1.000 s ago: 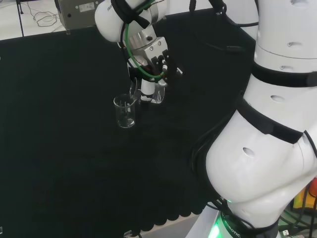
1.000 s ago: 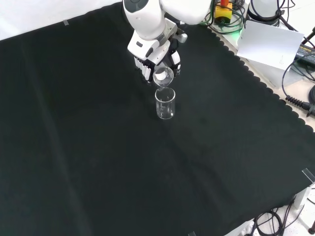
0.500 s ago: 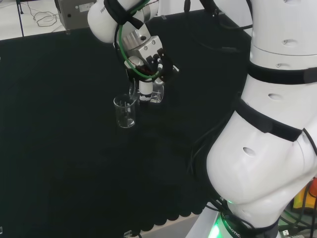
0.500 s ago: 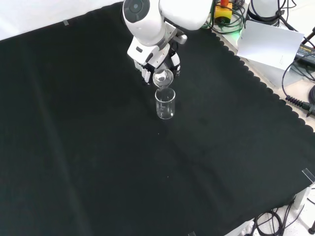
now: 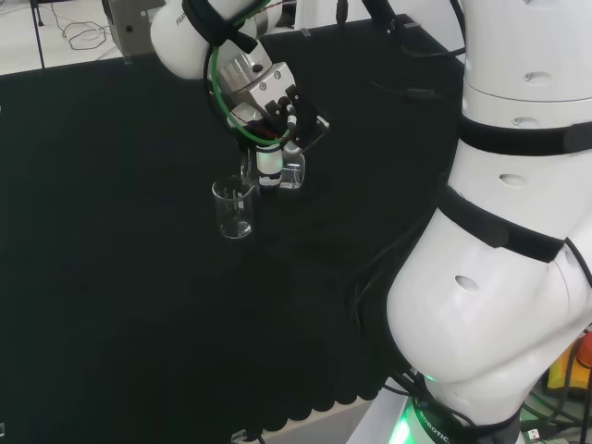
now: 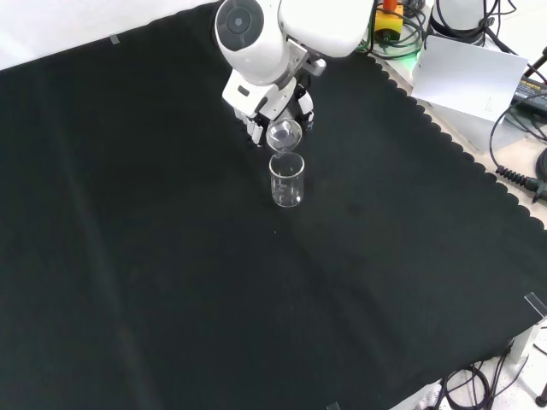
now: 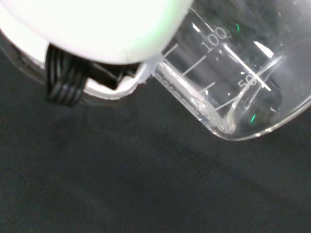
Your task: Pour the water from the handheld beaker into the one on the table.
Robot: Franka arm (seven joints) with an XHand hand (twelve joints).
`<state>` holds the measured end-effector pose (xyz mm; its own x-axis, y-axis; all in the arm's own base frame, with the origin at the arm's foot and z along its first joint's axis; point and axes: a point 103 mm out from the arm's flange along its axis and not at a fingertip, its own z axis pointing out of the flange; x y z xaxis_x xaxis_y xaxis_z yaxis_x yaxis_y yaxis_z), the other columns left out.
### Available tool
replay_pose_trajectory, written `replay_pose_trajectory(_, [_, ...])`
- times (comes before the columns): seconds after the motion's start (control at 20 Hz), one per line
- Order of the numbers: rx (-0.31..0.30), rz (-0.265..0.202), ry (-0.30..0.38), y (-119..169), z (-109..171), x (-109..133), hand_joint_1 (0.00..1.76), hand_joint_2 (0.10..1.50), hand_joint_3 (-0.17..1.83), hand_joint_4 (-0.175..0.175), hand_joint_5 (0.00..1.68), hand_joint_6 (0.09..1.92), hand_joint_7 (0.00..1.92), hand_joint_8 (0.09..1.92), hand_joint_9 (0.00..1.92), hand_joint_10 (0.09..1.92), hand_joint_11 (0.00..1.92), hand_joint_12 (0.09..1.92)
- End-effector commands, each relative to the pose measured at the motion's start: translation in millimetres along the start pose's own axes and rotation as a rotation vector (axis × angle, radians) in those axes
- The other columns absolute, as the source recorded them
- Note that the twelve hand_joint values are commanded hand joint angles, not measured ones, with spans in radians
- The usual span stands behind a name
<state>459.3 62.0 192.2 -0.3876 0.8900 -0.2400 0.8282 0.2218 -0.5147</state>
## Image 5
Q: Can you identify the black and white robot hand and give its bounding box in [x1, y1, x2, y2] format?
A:
[235, 84, 332, 191]

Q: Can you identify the clear glass beaker with spout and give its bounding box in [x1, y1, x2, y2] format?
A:
[239, 146, 308, 193]

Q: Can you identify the clear graduated glass beaker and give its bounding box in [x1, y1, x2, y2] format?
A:
[211, 176, 256, 241]

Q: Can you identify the grey metal box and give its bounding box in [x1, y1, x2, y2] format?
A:
[102, 0, 164, 62]

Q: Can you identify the black bench cloth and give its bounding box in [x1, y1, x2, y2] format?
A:
[0, 13, 469, 435]

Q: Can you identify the yellow stop button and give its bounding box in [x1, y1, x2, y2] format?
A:
[547, 329, 592, 400]

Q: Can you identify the green cable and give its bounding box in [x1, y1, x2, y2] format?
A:
[204, 0, 293, 148]

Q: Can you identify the black cable with ferrite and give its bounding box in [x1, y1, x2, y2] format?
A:
[368, 77, 438, 102]

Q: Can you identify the long black cable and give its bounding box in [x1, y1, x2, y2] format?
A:
[336, 225, 418, 335]

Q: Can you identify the thin black floor cable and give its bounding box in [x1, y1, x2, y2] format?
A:
[47, 6, 115, 53]

